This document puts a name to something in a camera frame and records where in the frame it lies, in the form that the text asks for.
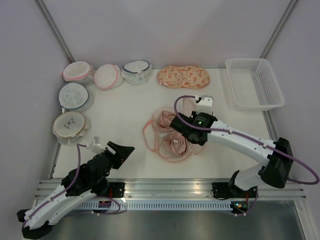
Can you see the aluminium frame post right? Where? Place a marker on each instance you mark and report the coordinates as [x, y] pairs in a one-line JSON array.
[[279, 27]]

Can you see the white slotted cable duct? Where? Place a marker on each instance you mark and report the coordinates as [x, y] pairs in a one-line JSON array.
[[156, 205]]

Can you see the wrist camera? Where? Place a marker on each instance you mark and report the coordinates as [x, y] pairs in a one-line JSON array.
[[95, 145], [204, 104]]

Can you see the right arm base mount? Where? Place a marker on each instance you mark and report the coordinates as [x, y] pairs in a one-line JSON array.
[[221, 191]]

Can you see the pink trimmed white mesh bag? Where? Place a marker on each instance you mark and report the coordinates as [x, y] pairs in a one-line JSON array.
[[108, 76]]

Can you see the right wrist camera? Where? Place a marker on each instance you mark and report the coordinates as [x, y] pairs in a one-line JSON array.
[[204, 104]]

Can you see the aluminium frame post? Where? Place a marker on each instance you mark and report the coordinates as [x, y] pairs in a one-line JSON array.
[[41, 5], [279, 27]]

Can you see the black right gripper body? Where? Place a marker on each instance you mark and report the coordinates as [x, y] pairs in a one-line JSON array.
[[194, 115]]

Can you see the white plastic basket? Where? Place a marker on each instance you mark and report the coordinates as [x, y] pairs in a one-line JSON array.
[[253, 84]]

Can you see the aluminium frame post left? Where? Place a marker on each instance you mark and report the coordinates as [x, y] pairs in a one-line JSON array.
[[41, 5]]

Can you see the beige round bag with glasses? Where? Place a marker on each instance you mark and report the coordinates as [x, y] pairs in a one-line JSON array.
[[70, 128]]

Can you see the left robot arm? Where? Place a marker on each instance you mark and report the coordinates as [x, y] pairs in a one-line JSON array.
[[87, 181]]

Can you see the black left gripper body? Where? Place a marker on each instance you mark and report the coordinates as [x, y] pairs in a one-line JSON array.
[[115, 161]]

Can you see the pink trimmed round laundry bag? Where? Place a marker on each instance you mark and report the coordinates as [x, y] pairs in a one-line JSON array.
[[79, 72]]

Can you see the navy trimmed white mesh bag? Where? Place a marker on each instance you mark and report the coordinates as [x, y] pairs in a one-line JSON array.
[[137, 72]]

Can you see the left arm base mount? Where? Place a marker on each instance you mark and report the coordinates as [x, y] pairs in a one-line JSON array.
[[115, 190]]

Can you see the pink satin bra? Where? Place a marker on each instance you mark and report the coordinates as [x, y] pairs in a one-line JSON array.
[[172, 146]]

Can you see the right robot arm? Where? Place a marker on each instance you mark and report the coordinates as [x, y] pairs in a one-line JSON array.
[[272, 157]]

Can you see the blue trimmed round laundry bag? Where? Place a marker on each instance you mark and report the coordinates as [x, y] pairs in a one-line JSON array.
[[74, 97]]

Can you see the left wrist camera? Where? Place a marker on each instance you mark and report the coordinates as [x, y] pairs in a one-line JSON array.
[[95, 145]]

